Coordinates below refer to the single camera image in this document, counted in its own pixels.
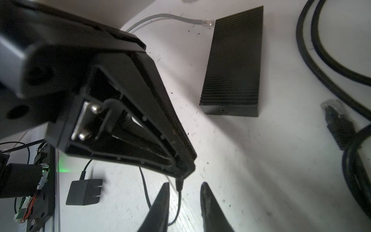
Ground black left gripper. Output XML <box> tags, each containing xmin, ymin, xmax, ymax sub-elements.
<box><xmin>1</xmin><ymin>1</ymin><xmax>146</xmax><ymax>138</ymax></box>

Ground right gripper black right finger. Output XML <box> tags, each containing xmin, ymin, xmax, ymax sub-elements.
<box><xmin>200</xmin><ymin>182</ymin><xmax>233</xmax><ymax>232</ymax></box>

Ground black ethernet cable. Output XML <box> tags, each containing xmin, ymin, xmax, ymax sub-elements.
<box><xmin>295</xmin><ymin>0</ymin><xmax>371</xmax><ymax>121</ymax></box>

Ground black wall plug adapter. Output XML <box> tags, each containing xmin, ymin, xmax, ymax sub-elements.
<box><xmin>66</xmin><ymin>159</ymin><xmax>184</xmax><ymax>226</ymax></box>

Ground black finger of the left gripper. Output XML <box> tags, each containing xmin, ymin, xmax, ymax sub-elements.
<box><xmin>45</xmin><ymin>52</ymin><xmax>197</xmax><ymax>179</ymax></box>

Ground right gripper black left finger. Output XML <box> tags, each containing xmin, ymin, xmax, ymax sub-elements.
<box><xmin>138</xmin><ymin>182</ymin><xmax>170</xmax><ymax>232</ymax></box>

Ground black ribbed power brick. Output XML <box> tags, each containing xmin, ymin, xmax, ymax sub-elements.
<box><xmin>199</xmin><ymin>6</ymin><xmax>264</xmax><ymax>118</ymax></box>

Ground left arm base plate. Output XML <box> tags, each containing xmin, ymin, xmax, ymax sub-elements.
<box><xmin>27</xmin><ymin>142</ymin><xmax>56</xmax><ymax>232</ymax></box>

